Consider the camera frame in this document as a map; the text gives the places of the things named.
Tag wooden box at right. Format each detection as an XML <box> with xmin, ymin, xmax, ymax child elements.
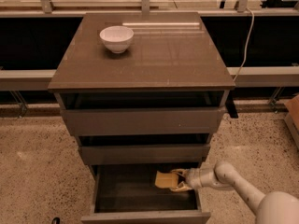
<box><xmin>284</xmin><ymin>95</ymin><xmax>299</xmax><ymax>149</ymax></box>

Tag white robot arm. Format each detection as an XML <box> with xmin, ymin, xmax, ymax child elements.
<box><xmin>171</xmin><ymin>161</ymin><xmax>299</xmax><ymax>224</ymax></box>

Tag white ceramic bowl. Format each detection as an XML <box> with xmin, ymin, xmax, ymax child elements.
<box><xmin>99</xmin><ymin>26</ymin><xmax>134</xmax><ymax>53</ymax></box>

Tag grey middle drawer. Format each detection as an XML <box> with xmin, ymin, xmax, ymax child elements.
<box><xmin>78</xmin><ymin>144</ymin><xmax>210</xmax><ymax>165</ymax></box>

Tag yellow sponge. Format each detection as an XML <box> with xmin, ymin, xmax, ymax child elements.
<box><xmin>155</xmin><ymin>172</ymin><xmax>178</xmax><ymax>189</ymax></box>

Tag grey top drawer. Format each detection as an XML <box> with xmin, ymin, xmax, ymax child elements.
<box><xmin>62</xmin><ymin>108</ymin><xmax>225</xmax><ymax>136</ymax></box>

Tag grey drawer cabinet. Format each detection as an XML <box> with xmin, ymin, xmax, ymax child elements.
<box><xmin>47</xmin><ymin>11</ymin><xmax>236</xmax><ymax>224</ymax></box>

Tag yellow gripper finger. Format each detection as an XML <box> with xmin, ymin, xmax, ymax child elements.
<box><xmin>171</xmin><ymin>168</ymin><xmax>189</xmax><ymax>178</ymax></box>
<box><xmin>170</xmin><ymin>181</ymin><xmax>192</xmax><ymax>192</ymax></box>

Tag grey open bottom drawer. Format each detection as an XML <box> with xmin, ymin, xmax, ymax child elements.
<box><xmin>81</xmin><ymin>162</ymin><xmax>210</xmax><ymax>224</ymax></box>

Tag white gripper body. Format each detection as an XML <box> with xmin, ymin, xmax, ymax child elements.
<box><xmin>185</xmin><ymin>168</ymin><xmax>203</xmax><ymax>189</ymax></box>

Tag metal window frame post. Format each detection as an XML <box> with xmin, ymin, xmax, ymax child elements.
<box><xmin>141</xmin><ymin>0</ymin><xmax>150</xmax><ymax>16</ymax></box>

